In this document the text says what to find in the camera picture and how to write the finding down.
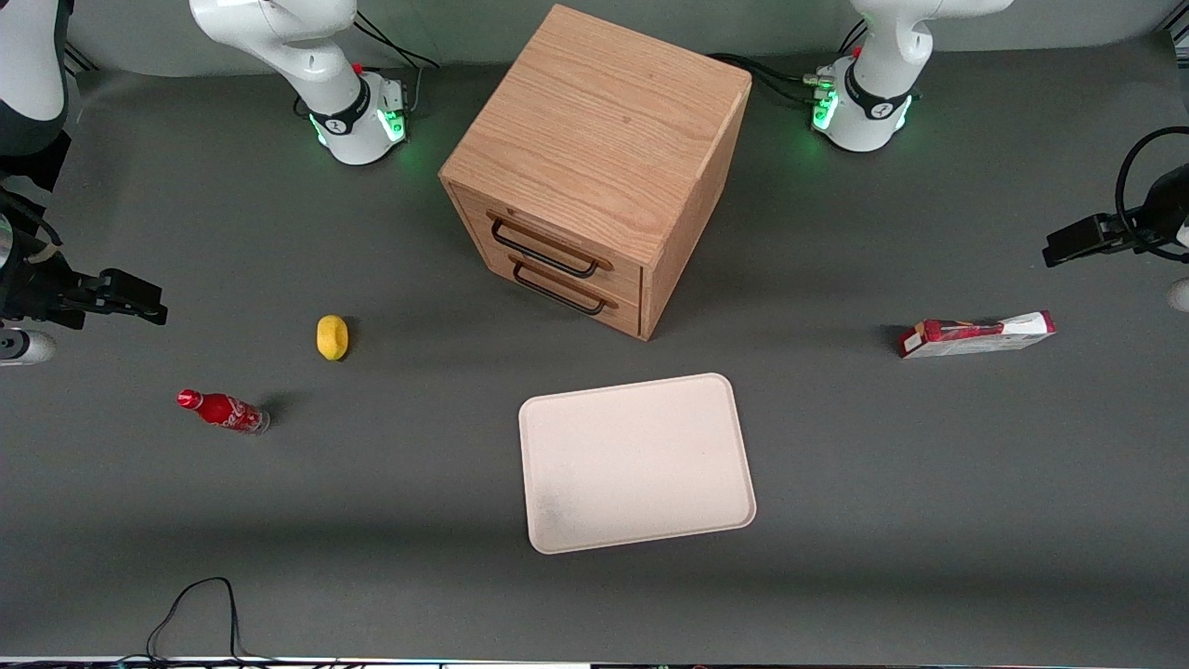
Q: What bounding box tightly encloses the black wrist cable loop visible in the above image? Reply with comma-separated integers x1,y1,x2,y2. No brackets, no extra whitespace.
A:
1114,125,1189,248

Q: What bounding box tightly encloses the black right arm base cable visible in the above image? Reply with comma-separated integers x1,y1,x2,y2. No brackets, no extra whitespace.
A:
353,9,440,114

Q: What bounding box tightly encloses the black metal drawer handle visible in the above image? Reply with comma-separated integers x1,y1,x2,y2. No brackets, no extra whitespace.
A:
490,216,602,280
512,258,608,316

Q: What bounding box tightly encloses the black left arm base cable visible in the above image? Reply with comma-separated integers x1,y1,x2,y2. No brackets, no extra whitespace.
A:
708,19,869,105

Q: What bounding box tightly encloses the red cookie box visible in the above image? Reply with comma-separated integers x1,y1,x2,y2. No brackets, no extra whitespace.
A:
897,310,1058,360

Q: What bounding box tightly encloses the black arm base cable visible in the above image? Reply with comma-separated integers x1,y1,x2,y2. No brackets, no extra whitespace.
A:
708,19,869,105
353,9,440,114

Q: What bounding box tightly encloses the wooden drawer cabinet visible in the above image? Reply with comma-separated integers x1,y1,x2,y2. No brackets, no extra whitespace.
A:
438,4,753,342

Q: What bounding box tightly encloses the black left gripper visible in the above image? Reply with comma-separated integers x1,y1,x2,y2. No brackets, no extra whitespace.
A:
1041,164,1189,269

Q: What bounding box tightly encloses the thin black table cable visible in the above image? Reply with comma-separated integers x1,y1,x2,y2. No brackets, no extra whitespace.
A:
116,577,280,666

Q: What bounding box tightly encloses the red cola bottle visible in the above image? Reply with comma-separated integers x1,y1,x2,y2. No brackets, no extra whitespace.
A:
176,388,271,436

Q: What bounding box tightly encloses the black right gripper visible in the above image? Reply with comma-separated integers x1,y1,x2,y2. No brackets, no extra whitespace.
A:
0,249,169,329

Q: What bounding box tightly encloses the cream plastic tray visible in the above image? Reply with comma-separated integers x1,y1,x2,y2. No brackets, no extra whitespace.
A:
518,373,758,556

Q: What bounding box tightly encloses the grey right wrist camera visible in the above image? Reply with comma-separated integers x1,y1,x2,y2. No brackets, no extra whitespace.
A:
0,329,58,366

